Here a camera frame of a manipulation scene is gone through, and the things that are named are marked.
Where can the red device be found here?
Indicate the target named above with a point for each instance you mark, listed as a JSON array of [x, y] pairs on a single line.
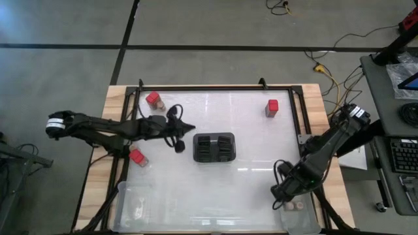
[[411, 19]]

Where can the black keyboard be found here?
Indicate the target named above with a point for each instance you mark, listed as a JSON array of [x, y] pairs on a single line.
[[405, 156]]

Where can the blue screen laptop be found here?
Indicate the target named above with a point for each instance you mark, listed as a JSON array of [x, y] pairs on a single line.
[[411, 83]]

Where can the green spice tin black lid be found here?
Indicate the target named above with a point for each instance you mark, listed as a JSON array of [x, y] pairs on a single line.
[[224, 148], [204, 139], [204, 148], [224, 139]]

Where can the black clamp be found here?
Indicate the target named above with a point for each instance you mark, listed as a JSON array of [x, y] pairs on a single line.
[[263, 83], [141, 83]]

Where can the red patterned spice tin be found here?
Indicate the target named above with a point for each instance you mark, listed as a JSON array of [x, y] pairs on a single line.
[[152, 98], [272, 106], [136, 156]]

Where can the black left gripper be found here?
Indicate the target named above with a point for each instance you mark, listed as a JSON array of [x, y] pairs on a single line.
[[171, 128]]

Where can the white paper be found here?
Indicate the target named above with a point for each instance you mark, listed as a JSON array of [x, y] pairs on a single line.
[[354, 160]]

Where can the caster wheel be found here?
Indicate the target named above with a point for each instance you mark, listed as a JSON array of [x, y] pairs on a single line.
[[381, 207]]

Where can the silver tool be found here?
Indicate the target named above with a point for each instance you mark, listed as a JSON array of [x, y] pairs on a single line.
[[406, 182]]

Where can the grey metal stand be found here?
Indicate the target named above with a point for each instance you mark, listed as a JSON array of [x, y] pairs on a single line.
[[19, 156]]

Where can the grey desk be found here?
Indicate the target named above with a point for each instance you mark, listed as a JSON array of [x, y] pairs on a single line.
[[382, 98]]

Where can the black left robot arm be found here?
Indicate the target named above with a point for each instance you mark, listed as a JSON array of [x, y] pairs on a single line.
[[98, 129]]

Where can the clear plastic bag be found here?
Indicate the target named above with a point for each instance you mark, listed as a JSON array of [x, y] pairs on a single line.
[[396, 75]]

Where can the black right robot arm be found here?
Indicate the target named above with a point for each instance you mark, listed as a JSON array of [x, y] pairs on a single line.
[[326, 147]]

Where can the black post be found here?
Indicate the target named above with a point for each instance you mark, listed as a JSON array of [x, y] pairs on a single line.
[[392, 49]]

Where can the glass spice jar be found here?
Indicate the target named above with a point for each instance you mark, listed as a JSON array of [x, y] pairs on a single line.
[[298, 206], [144, 162], [161, 106]]

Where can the clear plastic bin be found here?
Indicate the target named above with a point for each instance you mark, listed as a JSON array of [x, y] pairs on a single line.
[[303, 222], [137, 209]]

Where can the grey translucent plastic bin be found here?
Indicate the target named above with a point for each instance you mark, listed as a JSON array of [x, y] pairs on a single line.
[[214, 147]]

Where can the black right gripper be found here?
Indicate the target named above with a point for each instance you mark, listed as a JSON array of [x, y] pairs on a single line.
[[283, 191]]

